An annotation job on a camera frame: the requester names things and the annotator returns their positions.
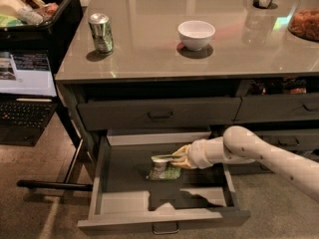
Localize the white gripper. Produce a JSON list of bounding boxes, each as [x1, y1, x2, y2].
[[171, 139, 212, 169]]

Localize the green jalapeno chip bag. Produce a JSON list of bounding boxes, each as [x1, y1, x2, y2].
[[147, 154, 181, 180]]

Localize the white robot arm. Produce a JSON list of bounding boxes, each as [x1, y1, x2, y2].
[[171, 125, 319, 201]]

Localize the grey bottom right drawer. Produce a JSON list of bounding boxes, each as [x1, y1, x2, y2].
[[225, 153, 319, 175]]

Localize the open grey middle drawer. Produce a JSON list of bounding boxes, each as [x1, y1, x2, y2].
[[78, 134, 250, 235]]

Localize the grey top left drawer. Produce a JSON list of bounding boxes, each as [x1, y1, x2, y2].
[[78, 98, 241, 130]]

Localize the grey top right drawer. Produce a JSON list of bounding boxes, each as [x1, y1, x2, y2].
[[235, 93, 319, 123]]

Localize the snack bags in drawer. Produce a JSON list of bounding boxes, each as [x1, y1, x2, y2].
[[248, 78, 307, 95]]

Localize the white ceramic bowl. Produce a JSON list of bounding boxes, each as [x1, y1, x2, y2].
[[177, 20, 215, 51]]

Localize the green soda can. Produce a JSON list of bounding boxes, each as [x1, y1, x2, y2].
[[88, 13, 114, 54]]

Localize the black cart leg bar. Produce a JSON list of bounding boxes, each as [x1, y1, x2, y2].
[[17, 180, 93, 191]]

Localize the open black laptop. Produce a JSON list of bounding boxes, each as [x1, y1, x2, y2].
[[0, 52, 58, 146]]

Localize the black plastic bin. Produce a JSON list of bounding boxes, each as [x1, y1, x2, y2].
[[0, 0, 84, 53]]

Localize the clear jar of snacks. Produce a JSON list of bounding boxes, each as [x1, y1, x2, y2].
[[288, 0, 319, 42]]

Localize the white plastic bottle in bin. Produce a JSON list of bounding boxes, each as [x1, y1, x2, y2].
[[18, 6, 43, 25]]

